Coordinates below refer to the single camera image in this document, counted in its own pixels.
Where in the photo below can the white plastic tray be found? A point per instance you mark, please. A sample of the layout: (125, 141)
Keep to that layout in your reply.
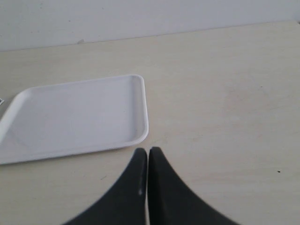
(74, 118)

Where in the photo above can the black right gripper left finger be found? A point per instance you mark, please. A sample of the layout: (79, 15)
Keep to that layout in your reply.
(124, 202)

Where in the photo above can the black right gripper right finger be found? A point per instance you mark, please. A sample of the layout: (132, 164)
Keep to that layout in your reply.
(172, 202)

